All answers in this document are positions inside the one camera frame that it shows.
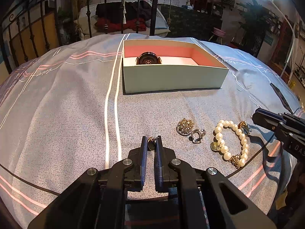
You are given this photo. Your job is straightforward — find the gold pendant earring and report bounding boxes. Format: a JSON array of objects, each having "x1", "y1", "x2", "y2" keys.
[{"x1": 147, "y1": 136, "x2": 157, "y2": 151}]

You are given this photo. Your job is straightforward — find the white pearl bracelet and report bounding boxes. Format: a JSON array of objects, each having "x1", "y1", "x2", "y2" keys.
[{"x1": 210, "y1": 119, "x2": 252, "y2": 170}]

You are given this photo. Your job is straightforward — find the black smart watch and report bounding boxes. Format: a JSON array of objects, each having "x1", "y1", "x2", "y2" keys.
[{"x1": 136, "y1": 52, "x2": 162, "y2": 65}]

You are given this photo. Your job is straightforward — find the open cardboard jewelry box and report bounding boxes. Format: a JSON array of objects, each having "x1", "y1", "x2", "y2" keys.
[{"x1": 123, "y1": 39, "x2": 229, "y2": 94}]

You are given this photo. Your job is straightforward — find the gold rhinestone brooch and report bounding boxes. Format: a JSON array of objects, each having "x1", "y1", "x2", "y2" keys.
[{"x1": 176, "y1": 118, "x2": 194, "y2": 136}]

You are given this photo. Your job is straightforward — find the grey striped bed sheet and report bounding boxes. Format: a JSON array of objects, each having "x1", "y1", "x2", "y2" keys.
[{"x1": 1, "y1": 34, "x2": 304, "y2": 228}]

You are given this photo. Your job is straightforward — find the pink stool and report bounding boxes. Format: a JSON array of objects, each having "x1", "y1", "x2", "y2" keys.
[{"x1": 208, "y1": 28, "x2": 226, "y2": 44}]

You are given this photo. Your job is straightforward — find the red blanket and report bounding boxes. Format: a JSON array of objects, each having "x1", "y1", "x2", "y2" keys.
[{"x1": 95, "y1": 18, "x2": 147, "y2": 33}]

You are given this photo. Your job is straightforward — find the white wicker swing chair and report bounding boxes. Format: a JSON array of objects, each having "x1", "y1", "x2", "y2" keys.
[{"x1": 76, "y1": 0, "x2": 171, "y2": 39}]

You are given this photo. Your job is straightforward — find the dark clothes pile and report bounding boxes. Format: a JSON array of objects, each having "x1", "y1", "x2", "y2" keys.
[{"x1": 96, "y1": 0, "x2": 156, "y2": 22}]

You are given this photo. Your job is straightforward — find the silver ring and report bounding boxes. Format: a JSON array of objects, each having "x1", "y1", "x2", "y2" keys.
[{"x1": 189, "y1": 128, "x2": 207, "y2": 144}]

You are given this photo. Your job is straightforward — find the black cable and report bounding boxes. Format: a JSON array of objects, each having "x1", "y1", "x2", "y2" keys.
[{"x1": 226, "y1": 107, "x2": 301, "y2": 179}]

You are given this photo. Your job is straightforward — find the black iron bed frame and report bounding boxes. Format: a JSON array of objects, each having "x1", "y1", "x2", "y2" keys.
[{"x1": 1, "y1": 0, "x2": 158, "y2": 72}]

